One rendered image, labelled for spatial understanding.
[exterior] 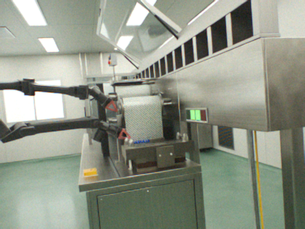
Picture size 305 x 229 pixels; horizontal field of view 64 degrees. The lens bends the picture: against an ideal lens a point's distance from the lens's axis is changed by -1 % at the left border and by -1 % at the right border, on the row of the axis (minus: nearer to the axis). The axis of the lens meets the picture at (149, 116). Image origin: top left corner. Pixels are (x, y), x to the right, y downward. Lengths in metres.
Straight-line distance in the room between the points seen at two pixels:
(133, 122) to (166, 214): 0.56
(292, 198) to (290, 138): 0.23
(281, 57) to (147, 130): 0.92
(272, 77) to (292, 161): 0.34
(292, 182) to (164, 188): 0.63
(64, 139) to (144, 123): 5.69
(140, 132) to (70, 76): 5.71
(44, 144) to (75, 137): 0.82
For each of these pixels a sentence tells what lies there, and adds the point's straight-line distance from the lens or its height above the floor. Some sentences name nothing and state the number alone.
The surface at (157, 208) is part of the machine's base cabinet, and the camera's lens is 1.40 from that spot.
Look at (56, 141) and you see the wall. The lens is 7.16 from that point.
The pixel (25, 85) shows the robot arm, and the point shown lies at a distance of 1.72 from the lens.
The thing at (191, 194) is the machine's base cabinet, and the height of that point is 0.74.
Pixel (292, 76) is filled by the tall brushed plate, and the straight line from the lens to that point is 0.93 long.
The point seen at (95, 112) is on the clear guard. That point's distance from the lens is 2.53.
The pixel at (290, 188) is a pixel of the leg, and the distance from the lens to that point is 1.09.
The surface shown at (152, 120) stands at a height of 1.15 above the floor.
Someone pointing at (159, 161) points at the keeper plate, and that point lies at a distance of 1.36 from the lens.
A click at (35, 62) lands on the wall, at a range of 7.28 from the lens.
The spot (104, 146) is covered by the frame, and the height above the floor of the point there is 0.98.
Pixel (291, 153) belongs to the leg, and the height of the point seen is 1.04.
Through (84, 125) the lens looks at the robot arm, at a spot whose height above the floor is 1.17.
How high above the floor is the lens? 1.26
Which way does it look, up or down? 3 degrees down
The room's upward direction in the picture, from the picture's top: 5 degrees counter-clockwise
